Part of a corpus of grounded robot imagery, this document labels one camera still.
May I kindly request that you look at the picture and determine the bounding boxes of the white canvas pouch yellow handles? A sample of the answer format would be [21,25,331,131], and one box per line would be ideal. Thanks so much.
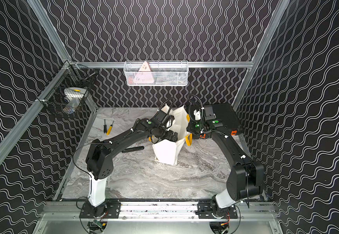
[149,106,189,165]

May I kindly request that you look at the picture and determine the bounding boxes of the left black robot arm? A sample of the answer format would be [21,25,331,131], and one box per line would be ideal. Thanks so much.
[85,115,177,217]

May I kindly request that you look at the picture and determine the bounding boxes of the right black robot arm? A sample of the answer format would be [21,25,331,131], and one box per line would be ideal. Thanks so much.
[187,119,264,217]

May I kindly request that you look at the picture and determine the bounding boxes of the black tool case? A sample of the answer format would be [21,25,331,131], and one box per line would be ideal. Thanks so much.
[212,103,243,136]

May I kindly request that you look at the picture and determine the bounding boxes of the black marker pen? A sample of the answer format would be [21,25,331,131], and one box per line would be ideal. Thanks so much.
[122,146,145,153]

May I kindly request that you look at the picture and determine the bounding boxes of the black small screwdriver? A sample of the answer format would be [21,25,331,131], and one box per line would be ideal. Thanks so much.
[103,120,108,134]

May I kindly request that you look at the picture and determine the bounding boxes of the pink triangular card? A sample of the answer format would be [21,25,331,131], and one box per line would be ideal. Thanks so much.
[133,61,154,84]

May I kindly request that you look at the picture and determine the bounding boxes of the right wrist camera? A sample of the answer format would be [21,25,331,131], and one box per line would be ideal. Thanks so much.
[202,105,216,121]

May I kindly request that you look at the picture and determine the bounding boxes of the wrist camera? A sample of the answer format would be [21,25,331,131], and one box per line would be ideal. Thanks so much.
[155,110,174,128]
[202,105,216,121]

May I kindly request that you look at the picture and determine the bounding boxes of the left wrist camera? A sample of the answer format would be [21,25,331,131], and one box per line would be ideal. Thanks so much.
[155,110,174,128]

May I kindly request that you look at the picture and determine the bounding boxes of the yellow handled screwdriver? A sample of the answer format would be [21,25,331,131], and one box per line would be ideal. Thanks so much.
[106,121,114,135]

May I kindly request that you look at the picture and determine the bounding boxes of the white wire wall basket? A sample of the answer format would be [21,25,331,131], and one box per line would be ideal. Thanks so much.
[123,60,189,87]

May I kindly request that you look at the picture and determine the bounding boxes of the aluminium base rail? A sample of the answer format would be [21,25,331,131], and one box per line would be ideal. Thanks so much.
[78,200,240,220]

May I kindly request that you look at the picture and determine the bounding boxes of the black wire mesh basket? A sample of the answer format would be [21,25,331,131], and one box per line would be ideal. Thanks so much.
[37,61,97,119]

